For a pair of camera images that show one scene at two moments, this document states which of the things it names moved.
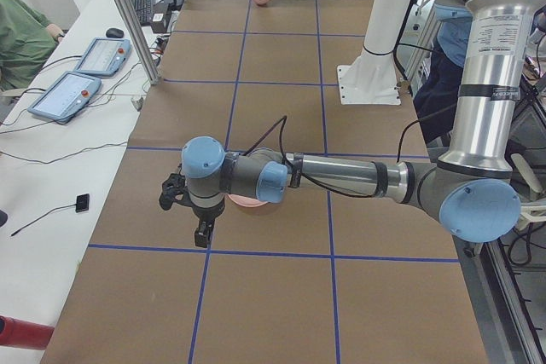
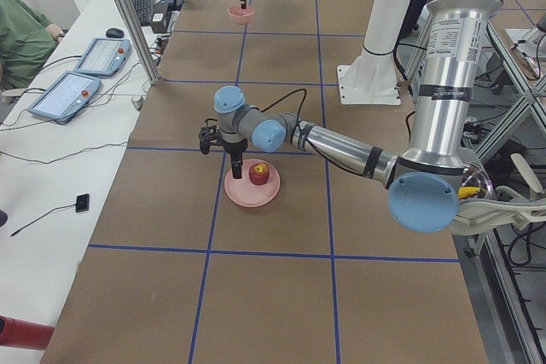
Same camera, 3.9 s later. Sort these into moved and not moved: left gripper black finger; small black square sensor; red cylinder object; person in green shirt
Moved: left gripper black finger
Not moved: red cylinder object; person in green shirt; small black square sensor
